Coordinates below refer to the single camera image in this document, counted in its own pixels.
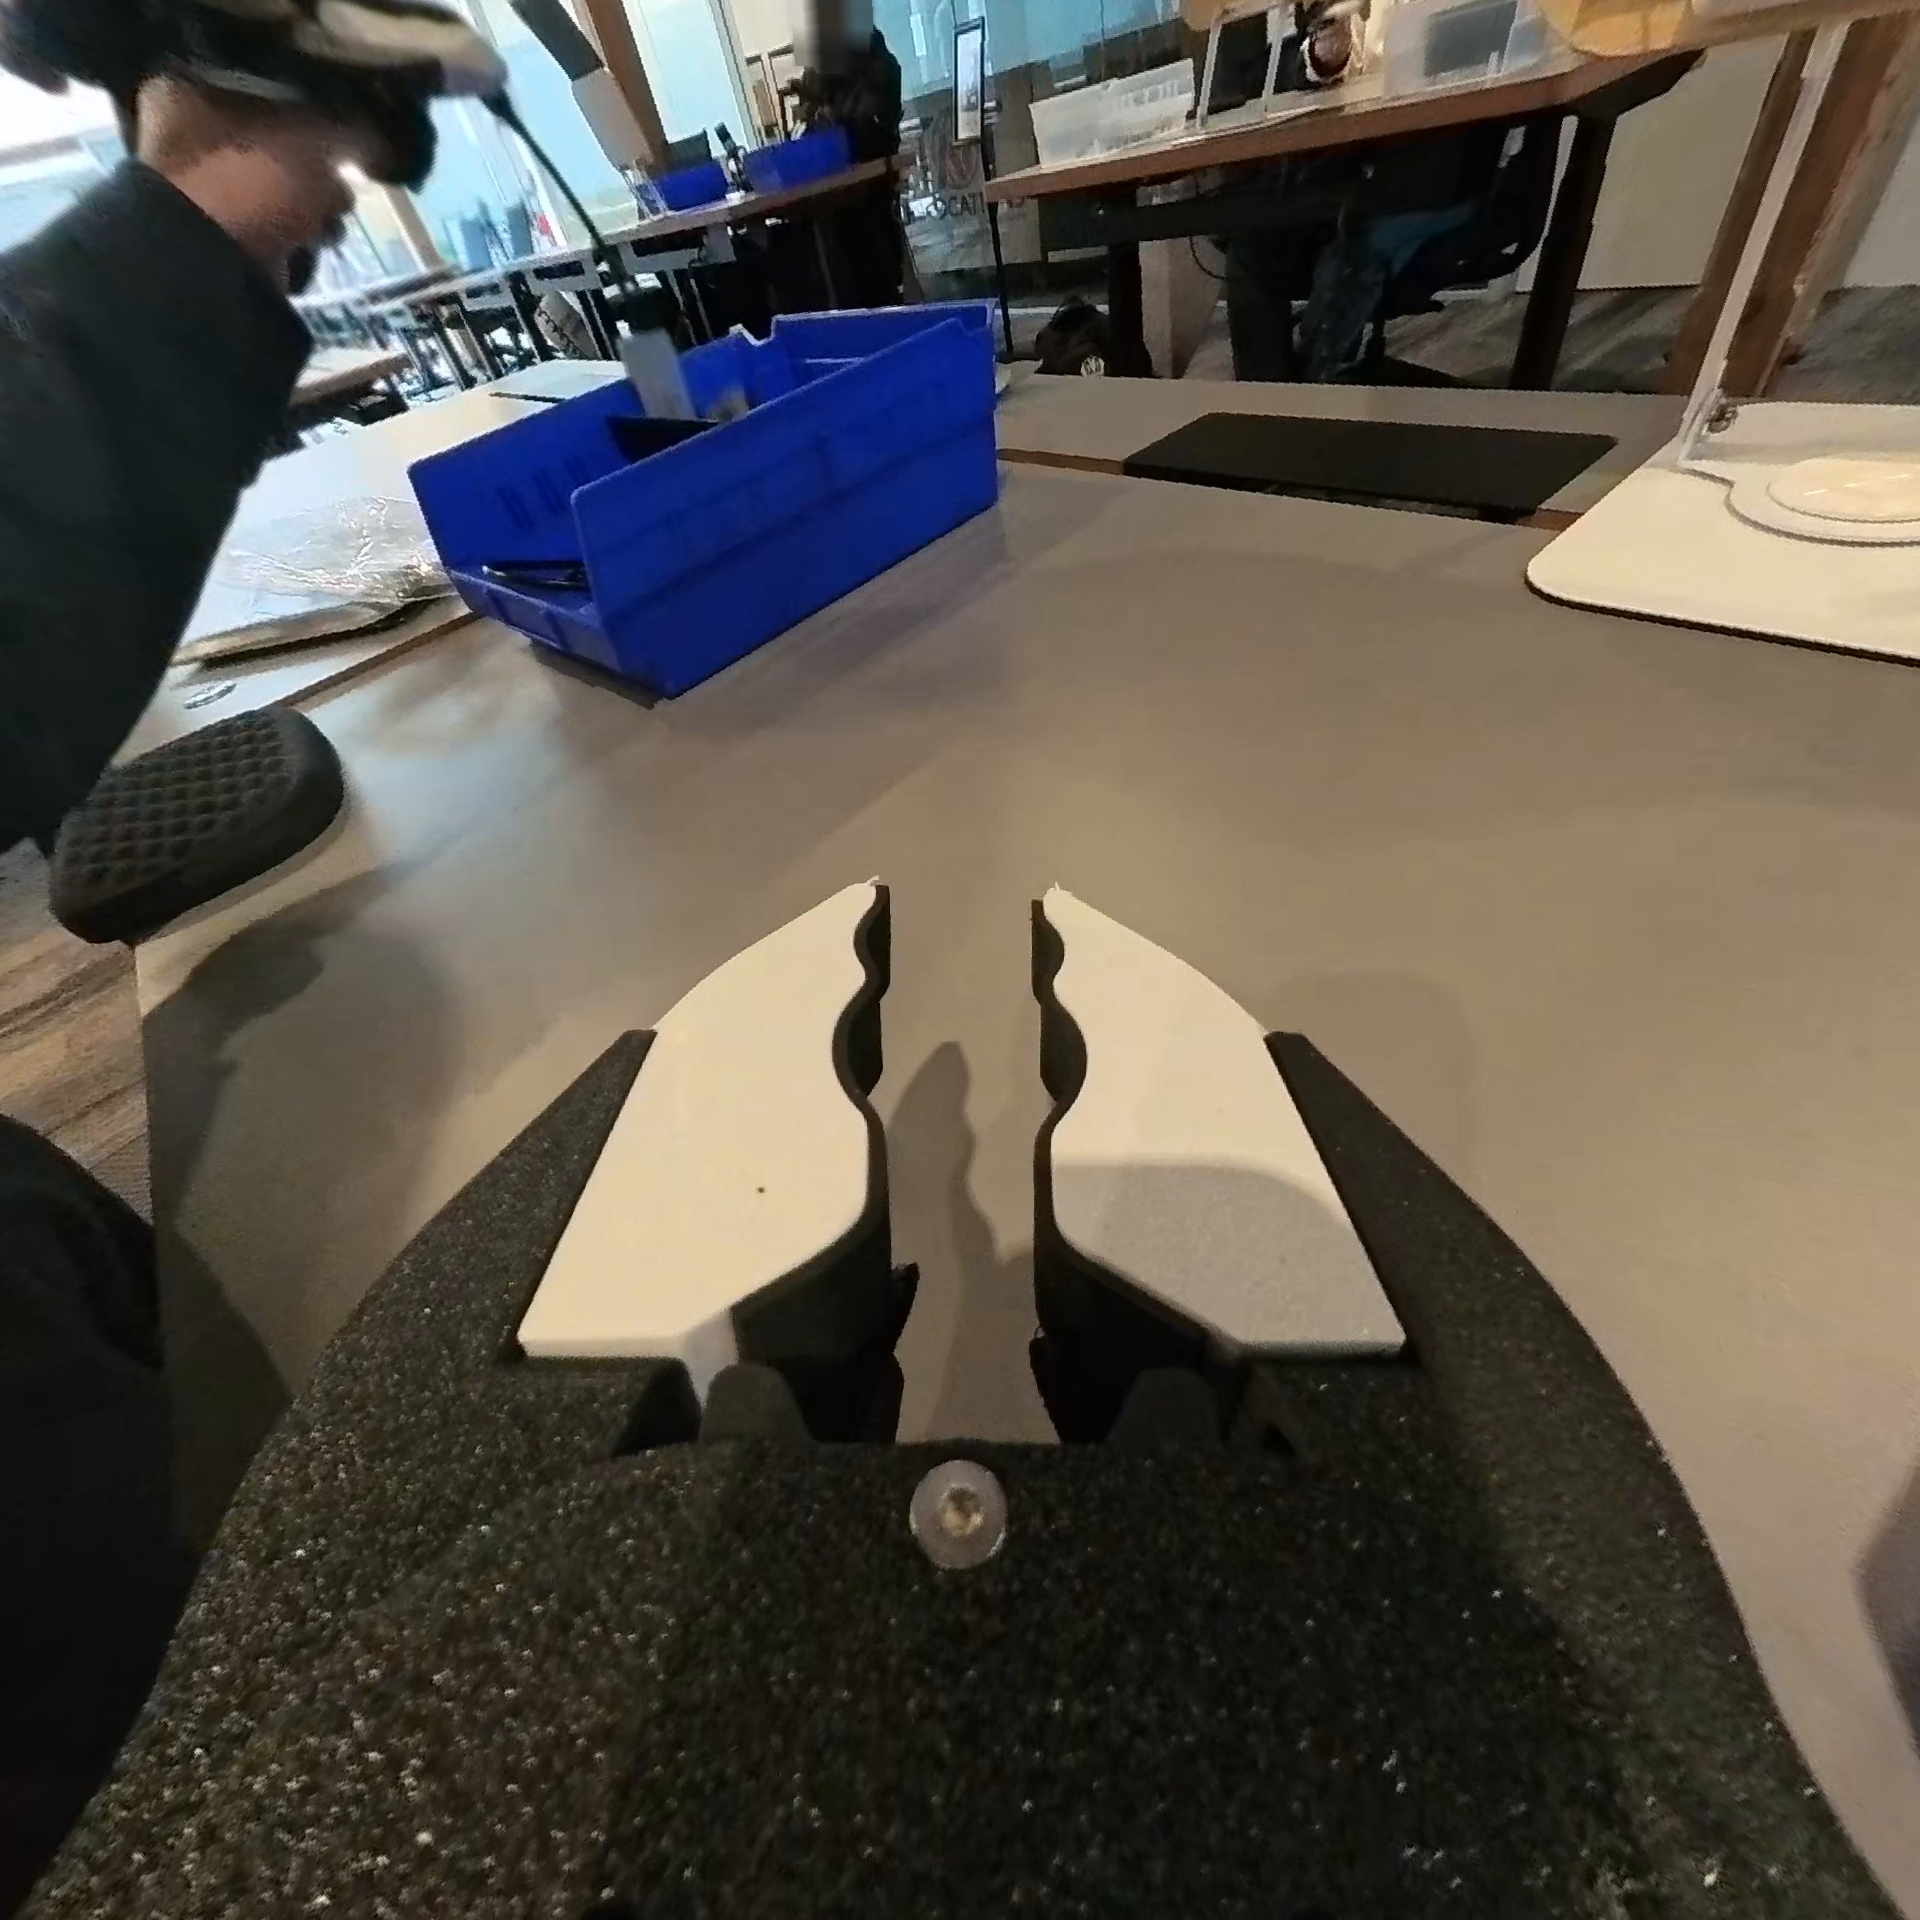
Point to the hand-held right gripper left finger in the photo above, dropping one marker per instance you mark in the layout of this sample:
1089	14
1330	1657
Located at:
705	1155

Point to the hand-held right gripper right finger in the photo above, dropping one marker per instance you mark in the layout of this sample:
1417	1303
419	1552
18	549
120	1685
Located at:
1200	1155

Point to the blue plastic bin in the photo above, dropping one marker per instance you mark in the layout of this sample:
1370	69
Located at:
779	524

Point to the black mesh chair armrest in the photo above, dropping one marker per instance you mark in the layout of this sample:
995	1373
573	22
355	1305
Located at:
195	819

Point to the flat cardboard sheet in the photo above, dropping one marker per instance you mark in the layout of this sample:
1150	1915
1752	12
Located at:
300	629

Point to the clear plastic wrap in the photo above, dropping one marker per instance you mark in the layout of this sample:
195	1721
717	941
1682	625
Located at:
338	548

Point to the black desk mat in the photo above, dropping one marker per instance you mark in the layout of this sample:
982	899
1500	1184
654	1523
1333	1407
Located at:
1349	459

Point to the white instruction board stand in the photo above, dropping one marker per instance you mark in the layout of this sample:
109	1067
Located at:
1680	571

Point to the black backpack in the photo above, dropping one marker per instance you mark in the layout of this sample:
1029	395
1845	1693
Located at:
1092	339

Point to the white round disc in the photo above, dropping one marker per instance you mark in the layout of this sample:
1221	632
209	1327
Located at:
1837	493

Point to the black office chair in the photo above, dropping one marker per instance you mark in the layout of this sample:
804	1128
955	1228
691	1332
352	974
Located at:
1424	224

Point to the small blue storage bin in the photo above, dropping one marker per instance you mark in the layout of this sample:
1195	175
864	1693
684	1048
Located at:
757	167

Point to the wooden office desk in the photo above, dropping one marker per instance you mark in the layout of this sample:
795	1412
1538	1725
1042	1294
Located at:
1349	128

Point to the clear plastic container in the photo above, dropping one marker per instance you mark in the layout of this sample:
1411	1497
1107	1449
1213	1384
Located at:
1117	117

